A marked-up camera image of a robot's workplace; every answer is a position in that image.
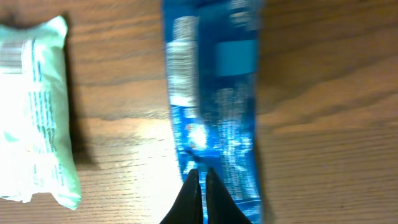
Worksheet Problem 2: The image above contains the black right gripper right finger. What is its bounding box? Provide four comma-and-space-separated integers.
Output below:
206, 168, 251, 224

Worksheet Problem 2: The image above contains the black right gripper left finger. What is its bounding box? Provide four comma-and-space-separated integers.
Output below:
160, 169, 203, 224

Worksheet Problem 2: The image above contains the mint green snack packet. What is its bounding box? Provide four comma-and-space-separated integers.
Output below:
1, 16, 82, 210

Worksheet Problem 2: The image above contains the blue Oreo cookie packet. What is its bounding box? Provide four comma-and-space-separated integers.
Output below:
162, 0, 263, 223

